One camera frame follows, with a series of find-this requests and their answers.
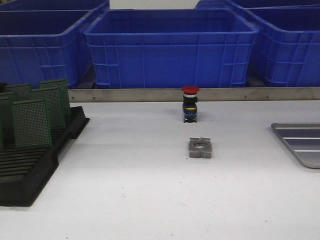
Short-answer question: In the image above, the green perforated circuit board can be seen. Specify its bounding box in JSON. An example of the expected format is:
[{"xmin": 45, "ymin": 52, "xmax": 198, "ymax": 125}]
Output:
[
  {"xmin": 11, "ymin": 98, "xmax": 52, "ymax": 149},
  {"xmin": 31, "ymin": 87, "xmax": 65, "ymax": 129},
  {"xmin": 0, "ymin": 126, "xmax": 4, "ymax": 150},
  {"xmin": 38, "ymin": 78, "xmax": 71, "ymax": 117},
  {"xmin": 0, "ymin": 91, "xmax": 17, "ymax": 145},
  {"xmin": 4, "ymin": 83, "xmax": 32, "ymax": 101}
]

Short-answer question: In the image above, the silver metal tray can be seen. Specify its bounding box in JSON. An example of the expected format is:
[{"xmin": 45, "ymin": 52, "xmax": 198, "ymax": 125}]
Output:
[{"xmin": 271, "ymin": 122, "xmax": 320, "ymax": 169}]

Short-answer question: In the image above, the black slotted board rack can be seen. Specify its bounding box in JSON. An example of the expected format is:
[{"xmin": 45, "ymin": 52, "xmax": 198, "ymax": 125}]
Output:
[{"xmin": 0, "ymin": 106, "xmax": 90, "ymax": 207}]

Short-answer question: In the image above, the red emergency stop button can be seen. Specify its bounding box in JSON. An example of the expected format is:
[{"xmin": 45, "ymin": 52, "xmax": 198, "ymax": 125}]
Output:
[{"xmin": 181, "ymin": 85, "xmax": 200, "ymax": 123}]

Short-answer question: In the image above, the grey metal clamp block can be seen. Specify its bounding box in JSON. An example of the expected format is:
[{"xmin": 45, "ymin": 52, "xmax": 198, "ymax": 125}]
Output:
[{"xmin": 188, "ymin": 137, "xmax": 213, "ymax": 159}]

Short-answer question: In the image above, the centre blue plastic crate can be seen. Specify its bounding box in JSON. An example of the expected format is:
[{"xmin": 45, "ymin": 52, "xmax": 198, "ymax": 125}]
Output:
[{"xmin": 84, "ymin": 9, "xmax": 258, "ymax": 89}]

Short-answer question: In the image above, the blue plastic crate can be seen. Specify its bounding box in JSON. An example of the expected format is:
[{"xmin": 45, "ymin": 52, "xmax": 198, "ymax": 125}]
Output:
[
  {"xmin": 245, "ymin": 7, "xmax": 320, "ymax": 87},
  {"xmin": 84, "ymin": 9, "xmax": 258, "ymax": 89},
  {"xmin": 0, "ymin": 10, "xmax": 94, "ymax": 88}
]

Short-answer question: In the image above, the far right blue crate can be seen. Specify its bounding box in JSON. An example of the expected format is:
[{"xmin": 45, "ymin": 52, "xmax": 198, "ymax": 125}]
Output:
[{"xmin": 195, "ymin": 0, "xmax": 320, "ymax": 9}]

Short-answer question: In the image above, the right blue plastic crate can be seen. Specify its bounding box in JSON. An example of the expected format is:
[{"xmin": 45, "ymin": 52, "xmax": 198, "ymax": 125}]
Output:
[{"xmin": 245, "ymin": 7, "xmax": 320, "ymax": 87}]

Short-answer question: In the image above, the left blue plastic crate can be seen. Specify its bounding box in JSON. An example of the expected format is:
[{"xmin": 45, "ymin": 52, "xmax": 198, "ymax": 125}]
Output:
[{"xmin": 0, "ymin": 10, "xmax": 94, "ymax": 88}]

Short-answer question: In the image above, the far left blue crate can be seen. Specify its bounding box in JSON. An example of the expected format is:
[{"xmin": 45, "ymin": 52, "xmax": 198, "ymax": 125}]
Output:
[{"xmin": 0, "ymin": 0, "xmax": 110, "ymax": 11}]

